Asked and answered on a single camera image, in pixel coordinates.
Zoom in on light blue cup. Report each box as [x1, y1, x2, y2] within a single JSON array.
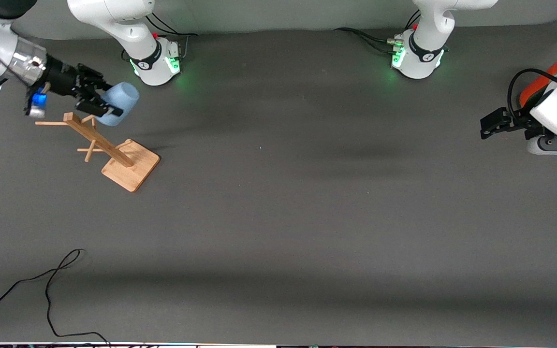
[[97, 82, 140, 127]]

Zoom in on wooden cup rack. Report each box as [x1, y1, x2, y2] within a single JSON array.
[[35, 112, 161, 193]]

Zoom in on orange can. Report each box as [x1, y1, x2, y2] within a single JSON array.
[[520, 57, 557, 110]]

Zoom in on dark grey table cloth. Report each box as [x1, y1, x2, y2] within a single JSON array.
[[0, 22, 557, 345]]

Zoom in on black cables at right arm base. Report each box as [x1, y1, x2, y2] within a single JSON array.
[[146, 14, 198, 61]]

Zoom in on black cables at arm base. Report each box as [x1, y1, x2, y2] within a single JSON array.
[[146, 14, 198, 61], [334, 10, 422, 56]]

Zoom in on black cables at left arm base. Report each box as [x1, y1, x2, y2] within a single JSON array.
[[334, 10, 422, 56]]

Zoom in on thin black cable on table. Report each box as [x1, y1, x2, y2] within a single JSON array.
[[0, 248, 111, 347]]

